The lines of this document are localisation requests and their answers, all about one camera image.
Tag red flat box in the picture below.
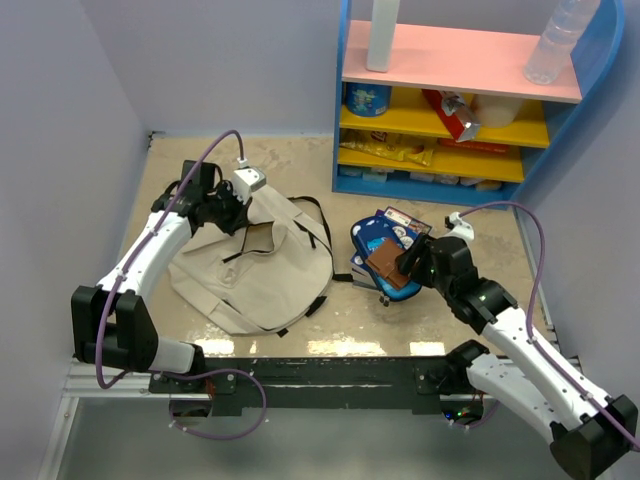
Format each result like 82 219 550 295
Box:
437 138 509 155

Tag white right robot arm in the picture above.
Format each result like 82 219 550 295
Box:
396 234 639 479

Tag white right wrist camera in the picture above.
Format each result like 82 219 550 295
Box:
445 212 475 242

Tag brown leather wallet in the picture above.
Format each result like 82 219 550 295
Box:
365 239 409 290

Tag blue shelf unit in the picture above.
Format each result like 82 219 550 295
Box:
332 1 625 206

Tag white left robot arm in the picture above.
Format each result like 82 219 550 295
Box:
71 161 266 392

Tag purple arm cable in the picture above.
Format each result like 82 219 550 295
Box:
95 129 267 441
447 201 640 449

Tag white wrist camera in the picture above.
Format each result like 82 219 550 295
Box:
445 212 475 242
231 167 266 204

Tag dark blue bottom book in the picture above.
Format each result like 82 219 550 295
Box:
350 253 379 290

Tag clear plastic water bottle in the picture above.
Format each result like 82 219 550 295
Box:
523 0 601 85

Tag white cup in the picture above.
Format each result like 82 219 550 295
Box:
471 94 524 128

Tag yellow chips bag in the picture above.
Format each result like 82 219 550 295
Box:
339 129 437 166

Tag blue round can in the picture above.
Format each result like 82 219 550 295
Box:
344 82 392 117

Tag blue pencil case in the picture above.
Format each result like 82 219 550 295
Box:
351 215 421 305

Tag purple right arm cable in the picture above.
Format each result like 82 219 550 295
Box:
447 201 640 449

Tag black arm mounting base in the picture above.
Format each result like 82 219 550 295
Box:
149 356 491 424

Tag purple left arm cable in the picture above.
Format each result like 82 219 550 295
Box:
95 129 267 441

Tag aluminium rail frame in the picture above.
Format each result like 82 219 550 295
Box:
37 355 616 480

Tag white tall bottle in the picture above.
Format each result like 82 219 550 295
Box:
366 0 400 73

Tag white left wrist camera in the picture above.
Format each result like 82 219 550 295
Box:
231 167 266 204

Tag beige canvas backpack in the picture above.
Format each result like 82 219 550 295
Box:
168 186 335 336

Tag red snack carton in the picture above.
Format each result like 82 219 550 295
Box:
422 89 481 143

